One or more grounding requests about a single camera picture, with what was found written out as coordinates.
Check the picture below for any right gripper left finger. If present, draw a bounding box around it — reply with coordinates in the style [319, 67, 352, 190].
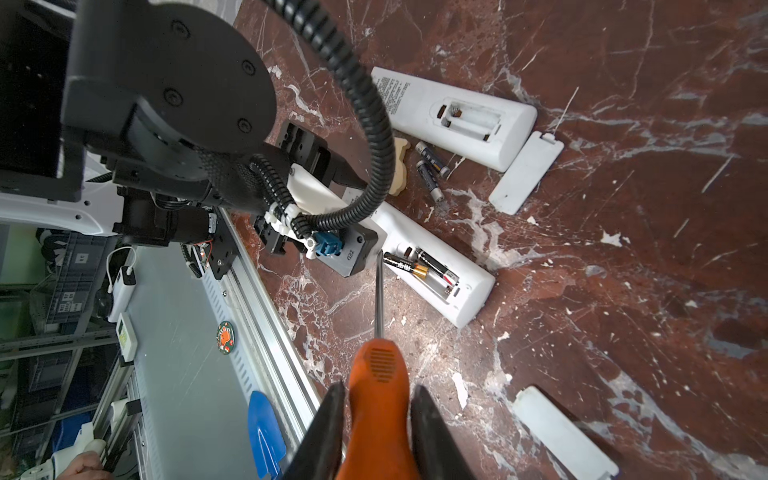
[283, 381, 346, 480]

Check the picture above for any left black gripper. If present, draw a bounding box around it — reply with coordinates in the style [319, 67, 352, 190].
[277, 120, 367, 190]

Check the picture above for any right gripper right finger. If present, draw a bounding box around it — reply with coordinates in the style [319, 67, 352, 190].
[410, 385, 474, 479]

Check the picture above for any orange handle screwdriver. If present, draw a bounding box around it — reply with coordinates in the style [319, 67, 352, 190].
[337, 253, 420, 479]

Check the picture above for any white battery cover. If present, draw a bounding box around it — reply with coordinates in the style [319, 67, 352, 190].
[512, 386, 620, 480]
[489, 131, 564, 215]

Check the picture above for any white remote control face up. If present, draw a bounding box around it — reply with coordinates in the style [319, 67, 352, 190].
[362, 203, 495, 328]

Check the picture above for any white remote control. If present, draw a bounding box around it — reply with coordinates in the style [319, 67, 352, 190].
[371, 67, 537, 172]

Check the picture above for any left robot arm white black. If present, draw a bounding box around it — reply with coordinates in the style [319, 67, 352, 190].
[1, 1, 385, 246]

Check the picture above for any small wooden animal figure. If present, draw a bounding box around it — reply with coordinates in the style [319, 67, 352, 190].
[389, 137, 411, 196]

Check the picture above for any black AAA battery upper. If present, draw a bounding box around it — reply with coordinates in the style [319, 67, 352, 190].
[416, 141, 451, 179]

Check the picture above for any black aaa battery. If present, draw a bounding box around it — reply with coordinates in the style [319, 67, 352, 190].
[405, 247, 460, 286]
[382, 252, 429, 280]
[416, 141, 451, 179]
[416, 160, 445, 204]

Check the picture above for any black AAA battery lower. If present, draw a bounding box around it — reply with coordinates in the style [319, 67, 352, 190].
[416, 160, 445, 204]

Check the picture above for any round orange badge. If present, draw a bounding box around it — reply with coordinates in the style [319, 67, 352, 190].
[216, 321, 237, 355]

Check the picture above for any white power bank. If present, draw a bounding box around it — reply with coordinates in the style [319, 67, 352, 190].
[107, 246, 137, 324]

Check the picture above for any metal storage shelving background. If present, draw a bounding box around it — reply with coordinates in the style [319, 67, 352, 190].
[1, 224, 117, 469]

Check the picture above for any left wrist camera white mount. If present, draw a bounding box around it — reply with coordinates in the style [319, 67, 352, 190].
[250, 159, 386, 277]

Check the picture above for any blue toy shovel wooden handle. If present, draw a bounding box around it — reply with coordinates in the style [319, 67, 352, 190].
[247, 391, 287, 479]

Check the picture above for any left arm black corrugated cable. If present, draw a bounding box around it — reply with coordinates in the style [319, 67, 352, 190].
[248, 0, 394, 241]

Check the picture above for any aluminium frame rail front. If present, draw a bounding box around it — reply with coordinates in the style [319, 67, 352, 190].
[202, 215, 320, 458]

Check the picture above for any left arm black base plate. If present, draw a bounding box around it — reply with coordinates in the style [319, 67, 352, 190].
[180, 208, 239, 280]

